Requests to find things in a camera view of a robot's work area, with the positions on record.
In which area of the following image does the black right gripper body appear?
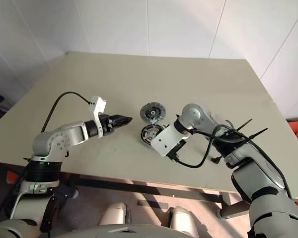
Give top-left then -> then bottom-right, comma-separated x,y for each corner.
167,139 -> 188,164

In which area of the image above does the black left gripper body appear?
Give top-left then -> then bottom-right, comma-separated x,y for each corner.
99,114 -> 115,136

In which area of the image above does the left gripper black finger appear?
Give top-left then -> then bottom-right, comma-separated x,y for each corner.
112,119 -> 133,128
112,114 -> 134,122

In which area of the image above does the motor stator with copper windings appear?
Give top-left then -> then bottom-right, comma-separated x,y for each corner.
139,123 -> 170,149

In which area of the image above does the round grey motor rotor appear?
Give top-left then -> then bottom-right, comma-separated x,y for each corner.
140,101 -> 166,124

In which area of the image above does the beige right robot leg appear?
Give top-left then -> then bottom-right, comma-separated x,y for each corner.
168,205 -> 200,232

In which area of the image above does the beige robot leg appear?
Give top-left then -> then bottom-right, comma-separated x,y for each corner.
98,201 -> 132,227
168,205 -> 200,232

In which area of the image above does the beige left robot leg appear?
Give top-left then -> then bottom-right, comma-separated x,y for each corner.
98,201 -> 132,227

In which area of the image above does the grey robot torso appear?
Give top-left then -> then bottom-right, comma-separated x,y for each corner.
0,217 -> 197,238

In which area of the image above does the small orange object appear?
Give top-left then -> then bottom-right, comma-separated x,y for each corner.
5,172 -> 17,186

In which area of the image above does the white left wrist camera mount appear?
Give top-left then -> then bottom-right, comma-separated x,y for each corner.
88,96 -> 108,138

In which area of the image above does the black cable tie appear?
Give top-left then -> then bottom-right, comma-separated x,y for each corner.
247,127 -> 268,144
237,118 -> 253,132

